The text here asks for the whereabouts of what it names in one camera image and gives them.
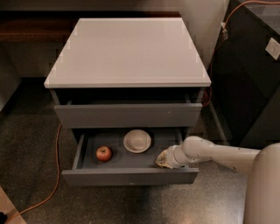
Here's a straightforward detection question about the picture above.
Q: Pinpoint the orange cable on floor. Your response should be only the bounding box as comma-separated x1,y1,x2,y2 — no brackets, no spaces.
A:
4,123,63,224

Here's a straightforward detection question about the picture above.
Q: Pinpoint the red apple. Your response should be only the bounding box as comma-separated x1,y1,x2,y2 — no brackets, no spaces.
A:
95,146,112,162

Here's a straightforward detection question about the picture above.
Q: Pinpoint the grey drawer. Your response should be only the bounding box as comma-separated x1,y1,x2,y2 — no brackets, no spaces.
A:
62,129,199,186
54,102,202,129

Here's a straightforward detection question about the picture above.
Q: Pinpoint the grey drawer cabinet white top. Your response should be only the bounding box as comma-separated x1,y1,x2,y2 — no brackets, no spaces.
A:
43,17,212,147

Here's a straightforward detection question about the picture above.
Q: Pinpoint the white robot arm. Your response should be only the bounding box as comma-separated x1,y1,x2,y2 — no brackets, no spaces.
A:
156,136,280,224

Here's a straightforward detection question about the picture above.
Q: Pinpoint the grey top drawer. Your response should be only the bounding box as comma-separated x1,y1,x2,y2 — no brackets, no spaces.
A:
54,102,202,129

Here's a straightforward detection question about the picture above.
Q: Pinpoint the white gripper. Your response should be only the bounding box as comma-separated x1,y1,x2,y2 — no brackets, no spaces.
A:
156,145,188,169

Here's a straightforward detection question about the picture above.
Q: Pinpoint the white wall outlet plate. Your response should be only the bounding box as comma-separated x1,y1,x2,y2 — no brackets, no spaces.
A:
265,38,280,60

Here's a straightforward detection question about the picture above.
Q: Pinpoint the white ceramic bowl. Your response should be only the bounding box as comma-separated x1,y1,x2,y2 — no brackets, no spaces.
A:
123,129,151,153

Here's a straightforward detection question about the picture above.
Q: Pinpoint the black cabinet on right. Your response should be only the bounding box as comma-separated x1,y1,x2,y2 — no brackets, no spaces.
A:
211,0,280,148

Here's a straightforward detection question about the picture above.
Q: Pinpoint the dark wooden shelf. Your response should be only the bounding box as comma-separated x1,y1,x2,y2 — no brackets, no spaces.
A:
0,10,181,43

